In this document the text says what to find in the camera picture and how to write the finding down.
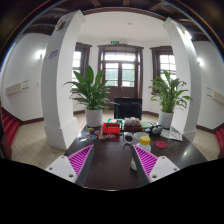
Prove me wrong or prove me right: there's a white pillar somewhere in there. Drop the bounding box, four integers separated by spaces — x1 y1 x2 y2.
41 10 85 150
163 18 201 142

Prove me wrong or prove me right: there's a black chair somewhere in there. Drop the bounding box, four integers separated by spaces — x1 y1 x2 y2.
114 97 142 119

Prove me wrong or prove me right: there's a clear bottle with yellow cap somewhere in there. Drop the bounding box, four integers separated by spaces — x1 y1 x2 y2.
131 136 151 170

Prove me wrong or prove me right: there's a right potted green plant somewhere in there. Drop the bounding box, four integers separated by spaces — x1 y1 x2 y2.
150 70 193 129

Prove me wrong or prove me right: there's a printed paper sheet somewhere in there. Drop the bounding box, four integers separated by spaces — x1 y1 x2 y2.
161 129 182 141

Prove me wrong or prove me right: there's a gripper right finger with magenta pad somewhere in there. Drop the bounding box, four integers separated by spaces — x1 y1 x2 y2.
132 145 179 184

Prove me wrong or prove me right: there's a green flat box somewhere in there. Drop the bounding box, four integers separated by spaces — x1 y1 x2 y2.
140 120 152 129

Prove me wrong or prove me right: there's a wooden double door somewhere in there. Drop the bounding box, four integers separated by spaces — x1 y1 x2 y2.
98 44 143 100

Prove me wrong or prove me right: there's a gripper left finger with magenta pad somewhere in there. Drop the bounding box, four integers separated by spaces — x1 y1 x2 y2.
46 145 94 186

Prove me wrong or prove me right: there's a brown tray with white items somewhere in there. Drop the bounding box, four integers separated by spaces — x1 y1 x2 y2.
124 117 142 132

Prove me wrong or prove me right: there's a dark round cup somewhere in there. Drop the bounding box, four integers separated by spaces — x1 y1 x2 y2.
124 133 133 143

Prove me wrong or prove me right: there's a left potted green plant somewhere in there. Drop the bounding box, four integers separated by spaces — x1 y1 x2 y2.
68 65 113 127

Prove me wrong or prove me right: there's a red round coaster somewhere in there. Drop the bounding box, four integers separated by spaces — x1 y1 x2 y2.
155 141 167 149

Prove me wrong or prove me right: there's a left white pillar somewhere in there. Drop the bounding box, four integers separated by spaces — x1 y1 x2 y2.
41 10 85 150

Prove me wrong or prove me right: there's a potted green plant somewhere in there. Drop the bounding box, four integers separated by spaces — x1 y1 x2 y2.
68 65 113 127
150 70 193 129

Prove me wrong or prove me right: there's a black and silver round object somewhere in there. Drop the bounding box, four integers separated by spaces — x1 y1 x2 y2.
151 125 162 135

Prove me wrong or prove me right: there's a right white pillar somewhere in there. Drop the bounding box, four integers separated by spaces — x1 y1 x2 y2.
163 18 201 142

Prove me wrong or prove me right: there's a red plastic basket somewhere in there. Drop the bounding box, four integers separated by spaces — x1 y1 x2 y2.
102 123 121 134

